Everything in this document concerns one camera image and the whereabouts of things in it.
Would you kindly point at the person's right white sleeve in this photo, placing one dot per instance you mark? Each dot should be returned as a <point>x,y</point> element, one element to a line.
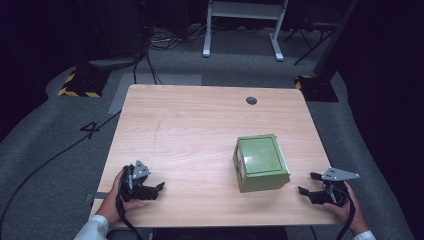
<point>365,236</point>

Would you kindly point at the green drawer box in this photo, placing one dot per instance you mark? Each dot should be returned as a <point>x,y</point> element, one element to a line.
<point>261,163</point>

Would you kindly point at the black folding tripod stand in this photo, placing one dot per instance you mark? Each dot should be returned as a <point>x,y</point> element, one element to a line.
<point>311,36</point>

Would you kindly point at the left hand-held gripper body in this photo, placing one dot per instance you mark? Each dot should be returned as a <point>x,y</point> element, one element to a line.
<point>132,182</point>

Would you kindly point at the white metal desk frame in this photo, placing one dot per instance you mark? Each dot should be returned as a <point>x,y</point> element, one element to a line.
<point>245,20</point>

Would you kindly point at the grey round stand base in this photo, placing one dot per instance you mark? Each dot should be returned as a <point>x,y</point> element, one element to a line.
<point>113,62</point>

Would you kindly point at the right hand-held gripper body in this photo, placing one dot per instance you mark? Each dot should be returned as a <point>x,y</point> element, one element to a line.
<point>335,191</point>

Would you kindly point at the person's left white sleeve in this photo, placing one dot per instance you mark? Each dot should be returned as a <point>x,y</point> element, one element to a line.
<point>93,230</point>

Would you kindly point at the person's right hand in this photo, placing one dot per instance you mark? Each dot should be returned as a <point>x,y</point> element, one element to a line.
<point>350,211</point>

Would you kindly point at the person's white sleeve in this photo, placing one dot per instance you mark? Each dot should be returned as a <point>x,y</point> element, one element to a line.
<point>93,230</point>
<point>365,236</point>

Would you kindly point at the black hazard-striped stand base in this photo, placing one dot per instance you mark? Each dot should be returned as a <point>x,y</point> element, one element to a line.
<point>83,84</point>
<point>316,88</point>

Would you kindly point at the person's left hand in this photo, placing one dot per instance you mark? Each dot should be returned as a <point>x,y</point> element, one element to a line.
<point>111,201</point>

